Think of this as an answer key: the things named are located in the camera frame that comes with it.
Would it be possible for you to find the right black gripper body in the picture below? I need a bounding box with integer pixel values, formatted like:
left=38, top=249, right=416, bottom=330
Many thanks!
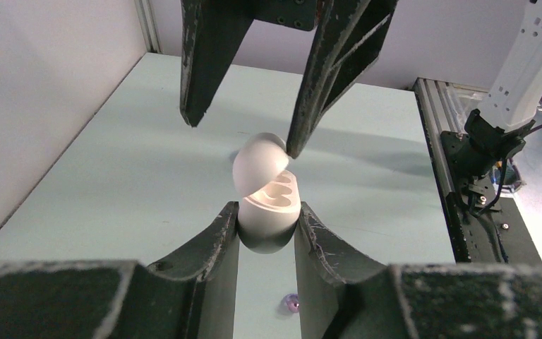
left=253, top=0, right=320, bottom=31

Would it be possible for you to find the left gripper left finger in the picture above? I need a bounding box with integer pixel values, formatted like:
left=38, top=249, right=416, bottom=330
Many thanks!
left=0, top=202, right=239, bottom=338

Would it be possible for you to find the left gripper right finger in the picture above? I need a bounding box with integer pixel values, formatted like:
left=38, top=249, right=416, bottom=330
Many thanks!
left=294, top=203, right=542, bottom=338

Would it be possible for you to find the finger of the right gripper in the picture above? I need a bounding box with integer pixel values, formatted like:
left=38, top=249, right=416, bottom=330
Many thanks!
left=287, top=0, right=397, bottom=159
left=179, top=0, right=254, bottom=127

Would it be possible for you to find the white earbud charging case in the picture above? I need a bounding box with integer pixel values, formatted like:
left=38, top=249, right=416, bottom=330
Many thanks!
left=232, top=132, right=301, bottom=254

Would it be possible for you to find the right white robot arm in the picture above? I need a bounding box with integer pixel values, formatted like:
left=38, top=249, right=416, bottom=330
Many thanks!
left=179, top=1, right=542, bottom=177

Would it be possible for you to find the purple ear tips upper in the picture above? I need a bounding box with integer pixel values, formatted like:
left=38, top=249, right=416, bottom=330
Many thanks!
left=277, top=293, right=300, bottom=316

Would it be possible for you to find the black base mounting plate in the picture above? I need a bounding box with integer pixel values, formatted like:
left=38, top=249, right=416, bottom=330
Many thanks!
left=441, top=131, right=542, bottom=265

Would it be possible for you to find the left corner aluminium post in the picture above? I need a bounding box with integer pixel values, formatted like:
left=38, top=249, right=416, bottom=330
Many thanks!
left=134, top=0, right=163, bottom=54

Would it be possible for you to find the aluminium frame rail front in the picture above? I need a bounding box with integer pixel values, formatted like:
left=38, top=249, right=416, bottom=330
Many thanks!
left=413, top=78, right=495, bottom=263

